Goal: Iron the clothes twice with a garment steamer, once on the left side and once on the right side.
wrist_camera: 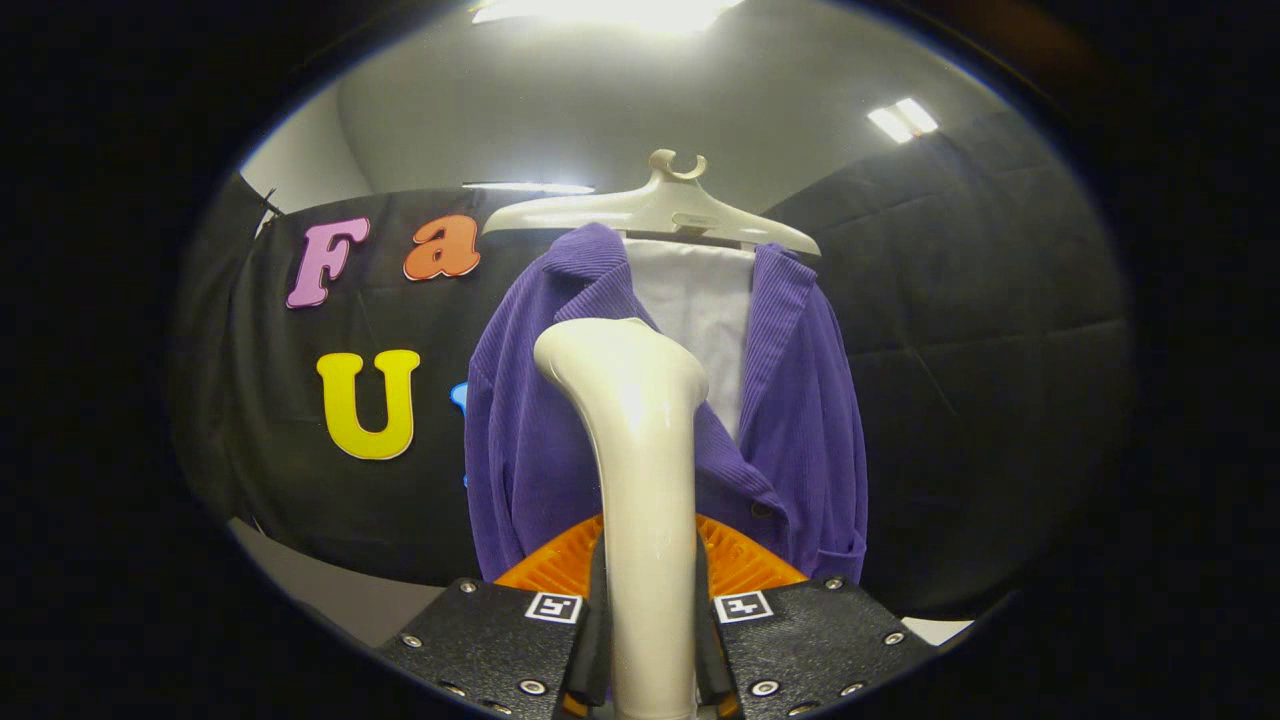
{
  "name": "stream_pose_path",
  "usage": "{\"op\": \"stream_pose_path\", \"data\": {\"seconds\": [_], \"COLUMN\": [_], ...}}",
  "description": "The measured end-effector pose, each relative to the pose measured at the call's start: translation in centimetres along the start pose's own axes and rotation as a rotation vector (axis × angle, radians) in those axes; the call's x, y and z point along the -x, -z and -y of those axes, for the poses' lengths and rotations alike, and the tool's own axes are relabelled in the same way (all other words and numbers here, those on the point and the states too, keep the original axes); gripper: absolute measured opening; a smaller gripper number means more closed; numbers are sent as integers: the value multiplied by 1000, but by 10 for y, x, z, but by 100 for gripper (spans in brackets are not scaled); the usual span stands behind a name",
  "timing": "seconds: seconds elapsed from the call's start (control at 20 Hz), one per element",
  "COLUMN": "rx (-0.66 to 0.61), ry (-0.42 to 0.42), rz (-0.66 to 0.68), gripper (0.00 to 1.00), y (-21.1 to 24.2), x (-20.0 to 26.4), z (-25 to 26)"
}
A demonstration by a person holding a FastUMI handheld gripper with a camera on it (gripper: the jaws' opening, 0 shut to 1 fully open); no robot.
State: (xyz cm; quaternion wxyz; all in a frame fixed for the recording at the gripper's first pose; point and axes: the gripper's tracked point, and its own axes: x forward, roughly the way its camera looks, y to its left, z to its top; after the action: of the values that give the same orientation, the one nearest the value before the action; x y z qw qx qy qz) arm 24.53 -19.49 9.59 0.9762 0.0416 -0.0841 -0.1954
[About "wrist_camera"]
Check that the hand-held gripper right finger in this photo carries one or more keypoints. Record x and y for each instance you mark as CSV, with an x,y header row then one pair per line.
x,y
815,645

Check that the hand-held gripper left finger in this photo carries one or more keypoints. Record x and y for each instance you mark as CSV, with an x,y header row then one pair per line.
x,y
490,645

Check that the white garment steamer head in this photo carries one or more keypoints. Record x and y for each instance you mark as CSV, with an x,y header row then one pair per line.
x,y
645,500

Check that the white plastic clothes hanger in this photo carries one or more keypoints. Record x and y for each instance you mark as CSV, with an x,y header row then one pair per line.
x,y
660,210

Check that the grey cabinet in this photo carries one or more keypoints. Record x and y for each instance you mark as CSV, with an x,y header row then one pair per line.
x,y
340,595

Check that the long ceiling light strip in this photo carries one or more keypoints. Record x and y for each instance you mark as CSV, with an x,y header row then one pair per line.
x,y
530,187

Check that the double ceiling light panel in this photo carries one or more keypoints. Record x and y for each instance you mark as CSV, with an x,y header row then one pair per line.
x,y
903,120

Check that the large ceiling light panel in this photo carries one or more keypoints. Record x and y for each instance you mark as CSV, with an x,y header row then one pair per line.
x,y
610,10

